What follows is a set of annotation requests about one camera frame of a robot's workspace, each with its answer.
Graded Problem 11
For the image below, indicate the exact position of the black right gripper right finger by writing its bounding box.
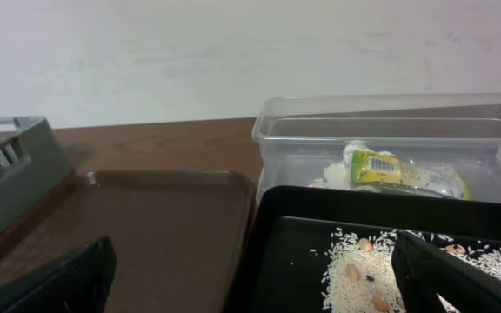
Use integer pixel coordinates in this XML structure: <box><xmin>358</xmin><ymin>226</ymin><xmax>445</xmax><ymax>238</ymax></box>
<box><xmin>391</xmin><ymin>231</ymin><xmax>501</xmax><ymax>313</ymax></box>

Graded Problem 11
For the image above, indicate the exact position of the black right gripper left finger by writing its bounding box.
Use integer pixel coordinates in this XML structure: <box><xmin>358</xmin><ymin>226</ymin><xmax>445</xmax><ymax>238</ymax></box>
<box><xmin>0</xmin><ymin>236</ymin><xmax>117</xmax><ymax>313</ymax></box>

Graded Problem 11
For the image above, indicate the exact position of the green yellow snack wrapper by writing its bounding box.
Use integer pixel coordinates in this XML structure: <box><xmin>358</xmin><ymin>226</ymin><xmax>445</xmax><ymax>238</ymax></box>
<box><xmin>351</xmin><ymin>150</ymin><xmax>473</xmax><ymax>200</ymax></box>

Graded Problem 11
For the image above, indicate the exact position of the spilled rice food waste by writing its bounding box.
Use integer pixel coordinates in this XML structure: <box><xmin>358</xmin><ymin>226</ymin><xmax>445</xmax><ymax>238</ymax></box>
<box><xmin>321</xmin><ymin>227</ymin><xmax>501</xmax><ymax>312</ymax></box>

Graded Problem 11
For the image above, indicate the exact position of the clear plastic waste bin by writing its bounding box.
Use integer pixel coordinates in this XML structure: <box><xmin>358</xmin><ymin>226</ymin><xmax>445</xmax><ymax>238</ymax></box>
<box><xmin>252</xmin><ymin>94</ymin><xmax>501</xmax><ymax>203</ymax></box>

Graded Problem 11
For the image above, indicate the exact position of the black food waste tray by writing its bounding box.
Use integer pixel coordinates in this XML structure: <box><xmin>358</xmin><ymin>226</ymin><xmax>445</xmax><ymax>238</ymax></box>
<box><xmin>223</xmin><ymin>186</ymin><xmax>501</xmax><ymax>312</ymax></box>

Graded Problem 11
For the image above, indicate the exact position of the dark brown serving tray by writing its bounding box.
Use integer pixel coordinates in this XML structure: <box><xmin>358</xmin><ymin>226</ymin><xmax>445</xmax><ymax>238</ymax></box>
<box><xmin>0</xmin><ymin>170</ymin><xmax>256</xmax><ymax>312</ymax></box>

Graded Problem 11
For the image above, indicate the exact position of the grey plastic dish rack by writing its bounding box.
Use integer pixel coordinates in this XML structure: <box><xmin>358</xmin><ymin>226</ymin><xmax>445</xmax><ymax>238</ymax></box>
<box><xmin>0</xmin><ymin>116</ymin><xmax>74</xmax><ymax>233</ymax></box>

